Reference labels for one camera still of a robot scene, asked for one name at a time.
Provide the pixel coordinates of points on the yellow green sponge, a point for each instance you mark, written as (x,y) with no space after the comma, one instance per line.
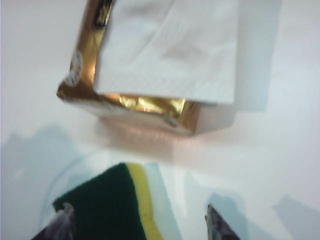
(105,200)

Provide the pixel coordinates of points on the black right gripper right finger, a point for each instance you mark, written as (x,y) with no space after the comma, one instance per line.
(217,225)

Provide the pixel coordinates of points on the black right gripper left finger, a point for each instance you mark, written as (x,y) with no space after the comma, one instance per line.
(62,225)

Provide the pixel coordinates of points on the white tissue sheet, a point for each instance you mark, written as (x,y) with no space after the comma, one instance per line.
(170,50)

